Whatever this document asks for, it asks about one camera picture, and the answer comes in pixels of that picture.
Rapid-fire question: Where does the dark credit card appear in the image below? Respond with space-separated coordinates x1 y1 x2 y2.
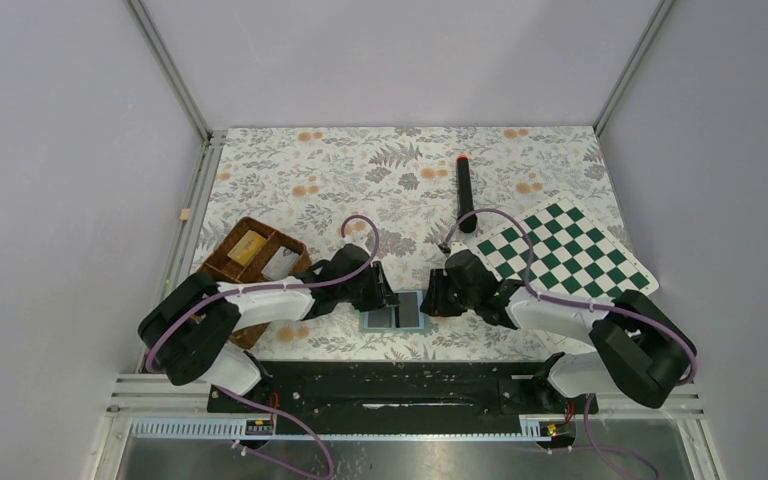
395 291 423 330

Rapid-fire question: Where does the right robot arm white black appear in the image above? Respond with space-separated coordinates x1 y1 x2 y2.
420 250 697 412

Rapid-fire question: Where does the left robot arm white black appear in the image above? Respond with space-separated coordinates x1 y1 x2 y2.
138 243 398 411

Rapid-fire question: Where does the white card in basket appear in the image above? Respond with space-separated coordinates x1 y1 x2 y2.
261 246 299 281

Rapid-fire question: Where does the black microphone orange tip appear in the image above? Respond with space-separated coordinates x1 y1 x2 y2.
456 155 477 234

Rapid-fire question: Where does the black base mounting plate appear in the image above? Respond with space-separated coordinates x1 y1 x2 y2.
206 360 637 425

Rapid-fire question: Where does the floral patterned table mat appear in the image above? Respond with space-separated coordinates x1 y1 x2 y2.
188 126 632 362

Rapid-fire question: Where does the green white chessboard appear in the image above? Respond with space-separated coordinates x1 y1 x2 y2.
465 192 660 299

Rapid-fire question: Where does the brown wicker basket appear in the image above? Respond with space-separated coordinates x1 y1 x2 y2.
197 216 312 351

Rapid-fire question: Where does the yellow block in basket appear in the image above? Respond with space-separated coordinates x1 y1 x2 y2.
227 230 266 266

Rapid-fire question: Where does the aluminium cable duct rail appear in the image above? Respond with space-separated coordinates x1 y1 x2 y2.
130 415 558 444

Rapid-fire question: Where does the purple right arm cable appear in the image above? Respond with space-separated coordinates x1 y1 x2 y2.
438 208 699 387

